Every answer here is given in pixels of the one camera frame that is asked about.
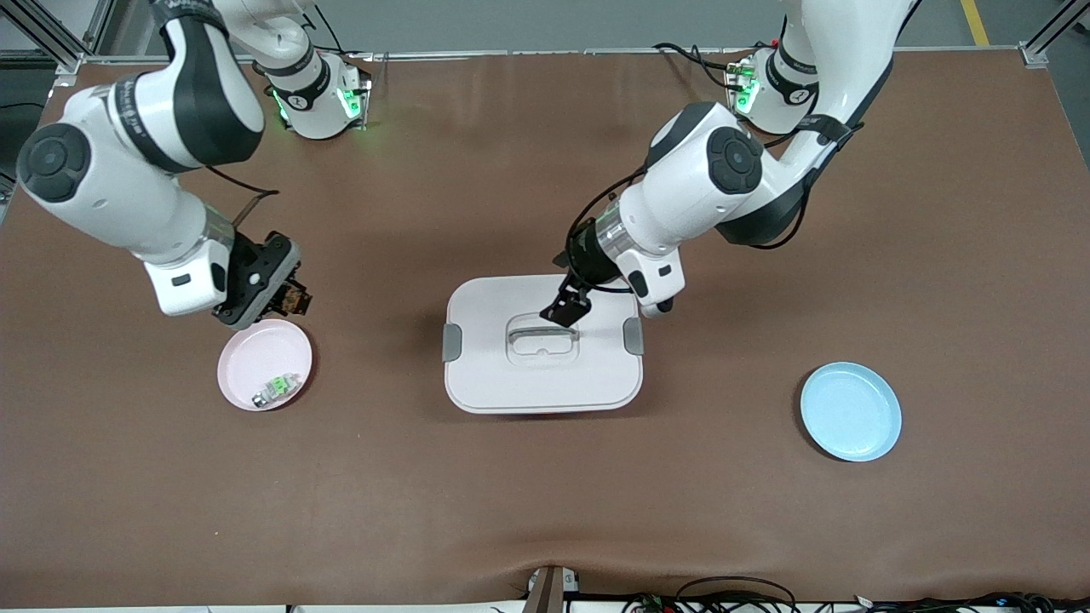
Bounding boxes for pink round plate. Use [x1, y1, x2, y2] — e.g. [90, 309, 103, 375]
[217, 318, 313, 412]

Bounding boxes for white lidded storage box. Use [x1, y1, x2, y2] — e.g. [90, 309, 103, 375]
[442, 273, 645, 415]

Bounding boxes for brown table mat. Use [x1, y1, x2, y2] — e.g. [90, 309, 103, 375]
[0, 51, 1090, 610]

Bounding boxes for blue round plate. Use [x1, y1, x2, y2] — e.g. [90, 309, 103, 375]
[800, 362, 903, 463]

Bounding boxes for green push-button switch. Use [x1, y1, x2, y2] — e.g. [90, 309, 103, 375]
[252, 373, 301, 408]

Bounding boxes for black left base cable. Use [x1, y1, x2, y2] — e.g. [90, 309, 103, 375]
[652, 40, 743, 91]

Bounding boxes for black base cable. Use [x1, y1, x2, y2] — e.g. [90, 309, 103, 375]
[652, 40, 743, 91]
[307, 0, 377, 62]

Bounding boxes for black right base cable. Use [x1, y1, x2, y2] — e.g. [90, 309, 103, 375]
[307, 0, 377, 62]

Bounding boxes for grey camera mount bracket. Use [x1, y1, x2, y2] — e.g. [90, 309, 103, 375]
[523, 564, 582, 613]

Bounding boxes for aluminium frame post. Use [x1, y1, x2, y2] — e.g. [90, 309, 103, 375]
[0, 0, 118, 76]
[1019, 0, 1090, 71]

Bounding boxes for black looped cable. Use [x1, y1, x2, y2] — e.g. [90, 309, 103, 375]
[675, 576, 799, 613]

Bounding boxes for tangled cable bundle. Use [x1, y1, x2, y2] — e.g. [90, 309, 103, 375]
[622, 590, 1090, 613]

